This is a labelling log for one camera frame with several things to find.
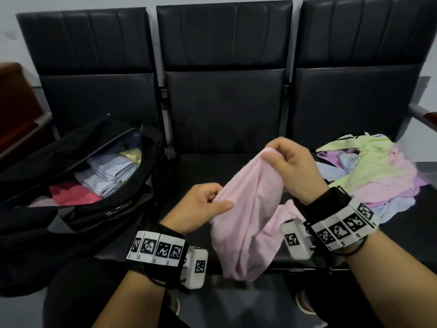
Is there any person's right forearm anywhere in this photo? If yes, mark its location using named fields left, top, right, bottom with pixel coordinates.
left=343, top=229, right=437, bottom=328

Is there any brown wooden armrest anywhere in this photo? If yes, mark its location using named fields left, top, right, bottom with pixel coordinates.
left=0, top=62, right=54, bottom=161

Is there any red folded cloth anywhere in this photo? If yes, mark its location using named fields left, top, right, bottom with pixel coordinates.
left=49, top=182, right=104, bottom=206

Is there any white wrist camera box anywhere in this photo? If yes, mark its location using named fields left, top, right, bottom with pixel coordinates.
left=180, top=246, right=209, bottom=290
left=280, top=219, right=317, bottom=259

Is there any pink cloth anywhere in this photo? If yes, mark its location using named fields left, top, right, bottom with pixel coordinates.
left=209, top=147, right=306, bottom=282

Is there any black left wrist marker band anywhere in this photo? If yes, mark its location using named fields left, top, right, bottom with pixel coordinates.
left=126, top=223, right=187, bottom=288

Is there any person's left hand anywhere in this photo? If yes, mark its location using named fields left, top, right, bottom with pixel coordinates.
left=160, top=182, right=235, bottom=237

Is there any black wrist marker band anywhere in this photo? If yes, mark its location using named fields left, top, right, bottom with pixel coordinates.
left=126, top=223, right=187, bottom=288
left=300, top=186, right=380, bottom=252

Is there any yellow folded cloth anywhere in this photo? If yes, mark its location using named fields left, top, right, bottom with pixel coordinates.
left=119, top=147, right=142, bottom=167

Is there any white folded cloth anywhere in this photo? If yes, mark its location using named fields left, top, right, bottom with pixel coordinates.
left=74, top=167, right=123, bottom=197

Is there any purple garment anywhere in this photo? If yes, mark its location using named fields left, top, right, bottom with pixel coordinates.
left=315, top=149, right=360, bottom=168

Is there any person's left forearm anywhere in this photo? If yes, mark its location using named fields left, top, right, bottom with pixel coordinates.
left=89, top=266, right=171, bottom=328

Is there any person's right leg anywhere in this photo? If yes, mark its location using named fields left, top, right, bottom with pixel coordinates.
left=286, top=270, right=356, bottom=328

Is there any black backpack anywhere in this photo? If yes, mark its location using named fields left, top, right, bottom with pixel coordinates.
left=0, top=114, right=171, bottom=297

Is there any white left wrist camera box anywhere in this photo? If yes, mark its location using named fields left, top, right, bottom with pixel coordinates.
left=180, top=246, right=209, bottom=290

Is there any person's right shoe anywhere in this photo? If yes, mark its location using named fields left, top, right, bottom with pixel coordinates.
left=295, top=290, right=317, bottom=315

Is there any lavender folded cloth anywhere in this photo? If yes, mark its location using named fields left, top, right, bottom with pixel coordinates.
left=86, top=151, right=138, bottom=180

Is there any person's right hand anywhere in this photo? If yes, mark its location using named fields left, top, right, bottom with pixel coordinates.
left=264, top=136, right=330, bottom=206

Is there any pale pink garment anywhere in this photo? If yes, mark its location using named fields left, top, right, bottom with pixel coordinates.
left=350, top=146, right=430, bottom=206

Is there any black wrist cord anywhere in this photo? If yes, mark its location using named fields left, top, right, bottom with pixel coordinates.
left=336, top=235, right=368, bottom=256

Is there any black right wrist marker band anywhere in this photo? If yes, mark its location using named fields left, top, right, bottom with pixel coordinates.
left=300, top=186, right=380, bottom=252

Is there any grey armrest with wooden top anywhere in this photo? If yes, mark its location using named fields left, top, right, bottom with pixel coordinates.
left=407, top=103, right=437, bottom=131

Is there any light blue garment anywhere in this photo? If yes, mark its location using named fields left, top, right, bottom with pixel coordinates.
left=316, top=156, right=419, bottom=225

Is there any light green garment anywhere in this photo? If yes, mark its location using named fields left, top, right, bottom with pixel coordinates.
left=316, top=133, right=414, bottom=192

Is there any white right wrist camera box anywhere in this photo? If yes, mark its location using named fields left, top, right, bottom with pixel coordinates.
left=280, top=219, right=317, bottom=259

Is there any black padded bench seat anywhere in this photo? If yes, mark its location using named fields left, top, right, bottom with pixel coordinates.
left=156, top=0, right=295, bottom=272
left=288, top=0, right=437, bottom=270
left=16, top=7, right=168, bottom=157

